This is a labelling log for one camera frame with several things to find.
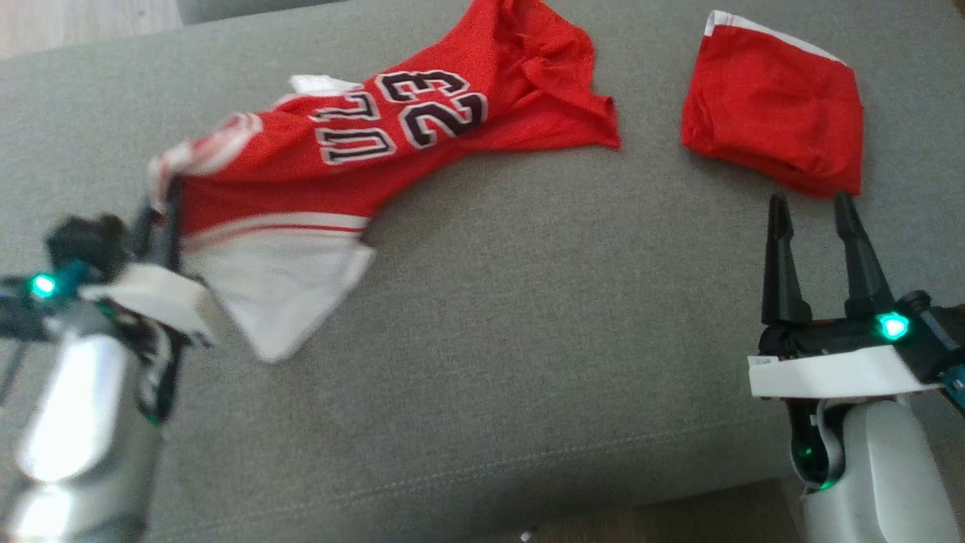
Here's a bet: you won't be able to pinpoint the left camera cable teal connector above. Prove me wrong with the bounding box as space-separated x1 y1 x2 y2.
54 260 100 300

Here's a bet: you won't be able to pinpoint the grey fabric sofa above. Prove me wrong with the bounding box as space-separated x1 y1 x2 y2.
0 0 965 543

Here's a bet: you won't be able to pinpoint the right camera cable teal connector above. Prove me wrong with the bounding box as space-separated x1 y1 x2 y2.
939 366 965 412

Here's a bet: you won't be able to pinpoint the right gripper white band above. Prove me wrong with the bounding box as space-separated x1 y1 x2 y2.
747 192 944 492

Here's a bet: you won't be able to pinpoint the red basketball jersey white sleeves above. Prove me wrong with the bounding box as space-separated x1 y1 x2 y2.
147 0 623 364

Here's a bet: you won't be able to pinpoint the red shorts white side stripe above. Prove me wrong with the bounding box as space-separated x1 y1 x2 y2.
681 9 864 198

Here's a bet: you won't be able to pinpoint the camera cable teal connector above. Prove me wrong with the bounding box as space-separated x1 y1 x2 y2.
939 366 965 412
54 260 100 300

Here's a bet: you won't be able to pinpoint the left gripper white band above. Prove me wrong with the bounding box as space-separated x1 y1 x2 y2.
78 176 220 424

